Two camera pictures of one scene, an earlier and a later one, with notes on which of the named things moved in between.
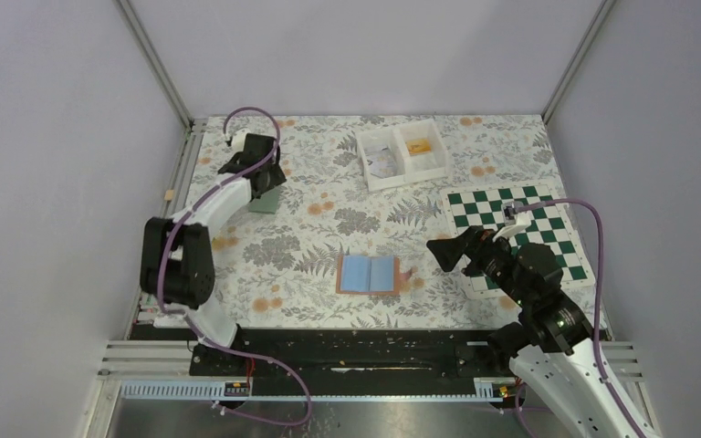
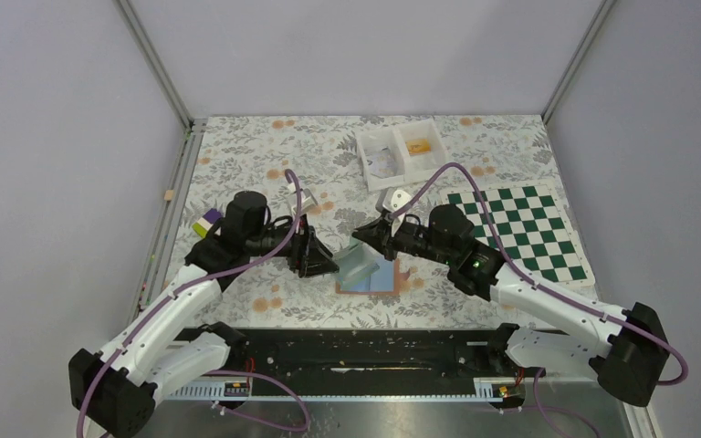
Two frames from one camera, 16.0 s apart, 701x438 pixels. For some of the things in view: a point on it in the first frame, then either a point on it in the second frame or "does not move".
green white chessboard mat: x=480 y=206 does not move
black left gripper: x=276 y=177 → x=311 y=257
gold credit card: x=418 y=146 does not move
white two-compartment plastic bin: x=406 y=153 does not move
